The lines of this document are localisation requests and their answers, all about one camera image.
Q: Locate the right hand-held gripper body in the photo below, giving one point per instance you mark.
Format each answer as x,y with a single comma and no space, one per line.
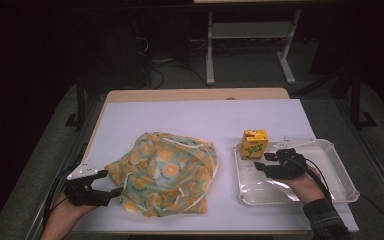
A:
290,166

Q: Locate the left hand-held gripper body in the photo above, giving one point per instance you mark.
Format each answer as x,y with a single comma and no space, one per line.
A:
80,193

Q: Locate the yellow drink carton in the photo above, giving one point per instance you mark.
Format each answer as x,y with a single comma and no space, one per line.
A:
254,145

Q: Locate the white plastic tray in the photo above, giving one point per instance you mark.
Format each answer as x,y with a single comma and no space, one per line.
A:
330,166

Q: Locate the orange floral mesh bag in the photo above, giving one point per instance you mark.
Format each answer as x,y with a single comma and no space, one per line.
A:
166,173

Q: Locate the person's left hand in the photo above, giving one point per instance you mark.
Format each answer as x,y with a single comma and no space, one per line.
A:
67,213

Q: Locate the person's right hand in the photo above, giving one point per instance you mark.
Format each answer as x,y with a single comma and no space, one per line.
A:
305,188

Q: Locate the black metal stand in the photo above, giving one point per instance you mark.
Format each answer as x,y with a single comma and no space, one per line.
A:
356,106
80,106

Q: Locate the white table mat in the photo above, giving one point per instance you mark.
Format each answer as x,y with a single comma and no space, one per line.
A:
196,116

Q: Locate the white metal stand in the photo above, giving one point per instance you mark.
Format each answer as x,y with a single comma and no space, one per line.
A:
210,50

